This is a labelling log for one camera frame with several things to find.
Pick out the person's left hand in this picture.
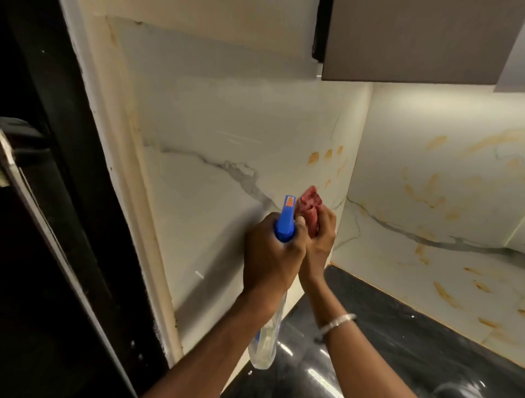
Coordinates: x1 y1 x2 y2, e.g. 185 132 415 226
242 212 308 302

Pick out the person's right hand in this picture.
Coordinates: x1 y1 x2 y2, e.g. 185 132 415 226
297 203 337 288

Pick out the clear spray bottle blue nozzle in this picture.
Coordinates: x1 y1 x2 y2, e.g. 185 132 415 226
248 195 297 371

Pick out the pink checked cleaning cloth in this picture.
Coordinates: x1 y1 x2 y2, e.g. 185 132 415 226
294 185 324 238

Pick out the person's left forearm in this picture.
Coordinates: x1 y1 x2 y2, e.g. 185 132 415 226
141 289 284 398

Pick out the person's right forearm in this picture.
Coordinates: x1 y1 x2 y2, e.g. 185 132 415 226
305 278 419 398

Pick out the silver bangle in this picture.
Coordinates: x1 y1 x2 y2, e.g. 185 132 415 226
313 313 358 344

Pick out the black refrigerator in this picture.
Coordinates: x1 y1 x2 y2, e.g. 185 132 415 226
0 116 138 398

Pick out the brown upper cabinet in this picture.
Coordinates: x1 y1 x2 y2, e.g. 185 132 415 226
311 0 525 93

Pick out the black door frame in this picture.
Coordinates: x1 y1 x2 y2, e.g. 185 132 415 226
0 0 171 398

